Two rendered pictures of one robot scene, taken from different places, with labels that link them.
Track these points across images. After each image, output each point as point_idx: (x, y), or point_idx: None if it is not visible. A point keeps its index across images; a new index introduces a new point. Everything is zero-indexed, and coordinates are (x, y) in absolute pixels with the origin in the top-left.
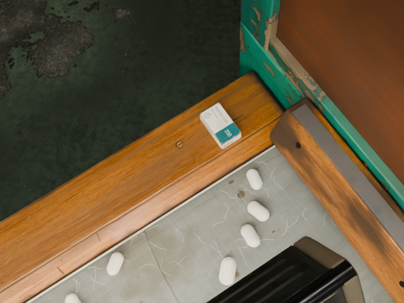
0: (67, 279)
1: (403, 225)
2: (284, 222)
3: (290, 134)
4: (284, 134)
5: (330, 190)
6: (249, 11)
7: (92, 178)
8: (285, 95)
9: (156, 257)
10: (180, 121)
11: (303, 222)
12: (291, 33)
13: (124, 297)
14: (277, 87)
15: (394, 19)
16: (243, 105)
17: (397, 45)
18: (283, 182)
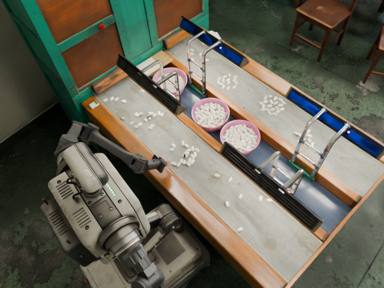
0: (127, 126)
1: (114, 71)
2: (114, 95)
3: (97, 88)
4: (97, 90)
5: (108, 82)
6: (72, 92)
7: (106, 124)
8: (88, 93)
9: (122, 113)
10: (92, 112)
11: (114, 92)
12: (79, 83)
13: (130, 116)
14: (86, 96)
15: (86, 56)
16: (89, 102)
17: (89, 58)
18: (106, 96)
